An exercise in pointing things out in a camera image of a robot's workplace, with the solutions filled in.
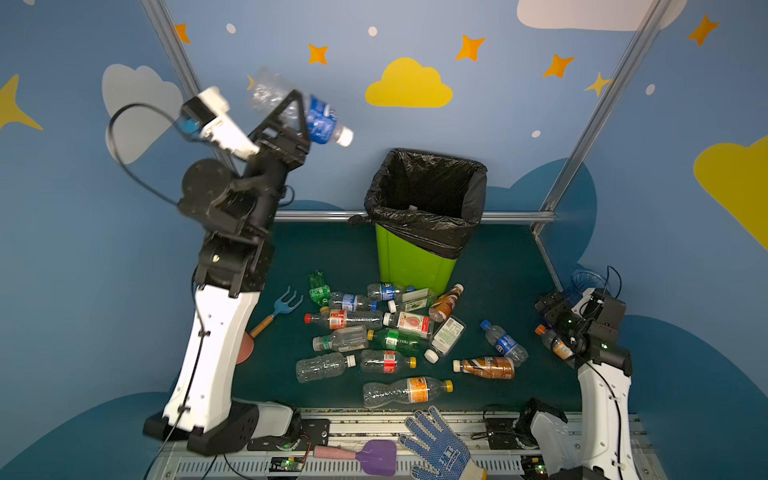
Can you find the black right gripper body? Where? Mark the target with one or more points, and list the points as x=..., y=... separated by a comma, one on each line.
x=556, y=306

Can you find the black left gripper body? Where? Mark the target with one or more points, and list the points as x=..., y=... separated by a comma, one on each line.
x=282, y=142

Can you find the clear bottle blue label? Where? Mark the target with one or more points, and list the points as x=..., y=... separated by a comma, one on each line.
x=321, y=120

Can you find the clear bottle orange cap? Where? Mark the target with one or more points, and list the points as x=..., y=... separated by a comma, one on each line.
x=554, y=343

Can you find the small blue label bottle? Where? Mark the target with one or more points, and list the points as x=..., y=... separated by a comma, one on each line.
x=504, y=344

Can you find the brown tea bottle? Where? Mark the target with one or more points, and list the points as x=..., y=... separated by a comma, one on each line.
x=496, y=368

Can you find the square bottle white cap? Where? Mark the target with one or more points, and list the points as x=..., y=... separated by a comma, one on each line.
x=444, y=339

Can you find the green plastic soda bottle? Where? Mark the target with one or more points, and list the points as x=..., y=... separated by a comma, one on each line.
x=319, y=289

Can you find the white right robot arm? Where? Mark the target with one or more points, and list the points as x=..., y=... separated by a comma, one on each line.
x=604, y=449

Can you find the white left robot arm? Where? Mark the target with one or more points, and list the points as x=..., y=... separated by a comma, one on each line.
x=237, y=211

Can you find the black bin liner bag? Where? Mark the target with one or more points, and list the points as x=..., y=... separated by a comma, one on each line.
x=433, y=201

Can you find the green plastic bin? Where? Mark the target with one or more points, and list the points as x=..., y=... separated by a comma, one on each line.
x=405, y=264

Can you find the purple plastic vase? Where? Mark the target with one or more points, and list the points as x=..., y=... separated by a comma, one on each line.
x=580, y=280

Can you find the brown sauce bottle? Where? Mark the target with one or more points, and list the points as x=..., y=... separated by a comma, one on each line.
x=443, y=307

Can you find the red label juice bottle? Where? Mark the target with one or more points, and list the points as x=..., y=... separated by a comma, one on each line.
x=410, y=322

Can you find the green label square bottle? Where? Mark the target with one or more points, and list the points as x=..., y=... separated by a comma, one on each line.
x=414, y=300

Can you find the green bottle yellow cap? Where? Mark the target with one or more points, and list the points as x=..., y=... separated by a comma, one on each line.
x=404, y=342

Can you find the blue plastic toy rake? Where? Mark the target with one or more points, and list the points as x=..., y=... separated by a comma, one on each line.
x=285, y=304

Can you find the clear bottle orange label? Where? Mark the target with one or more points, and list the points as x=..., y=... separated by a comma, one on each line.
x=414, y=390

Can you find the blue label water bottle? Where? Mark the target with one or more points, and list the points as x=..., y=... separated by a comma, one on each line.
x=351, y=302

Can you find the blue label bottle behind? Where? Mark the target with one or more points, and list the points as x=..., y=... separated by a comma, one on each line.
x=387, y=291

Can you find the clear bottle yellow cap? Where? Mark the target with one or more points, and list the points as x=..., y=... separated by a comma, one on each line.
x=385, y=361

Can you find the clear bottle red cap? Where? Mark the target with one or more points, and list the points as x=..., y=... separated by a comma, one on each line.
x=339, y=319

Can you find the blue dotted work glove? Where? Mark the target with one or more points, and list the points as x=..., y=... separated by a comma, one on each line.
x=446, y=455

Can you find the pink toy watering can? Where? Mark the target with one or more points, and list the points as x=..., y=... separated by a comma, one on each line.
x=246, y=349

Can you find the clear bottle white cap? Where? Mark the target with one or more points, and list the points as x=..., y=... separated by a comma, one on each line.
x=323, y=367

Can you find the purple toy shovel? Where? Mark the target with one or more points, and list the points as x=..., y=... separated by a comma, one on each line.
x=377, y=457

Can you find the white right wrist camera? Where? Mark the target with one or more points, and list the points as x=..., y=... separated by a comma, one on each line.
x=580, y=307

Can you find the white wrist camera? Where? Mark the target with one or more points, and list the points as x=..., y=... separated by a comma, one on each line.
x=580, y=307
x=206, y=115

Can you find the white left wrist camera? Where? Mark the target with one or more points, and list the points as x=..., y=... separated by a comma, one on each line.
x=206, y=115

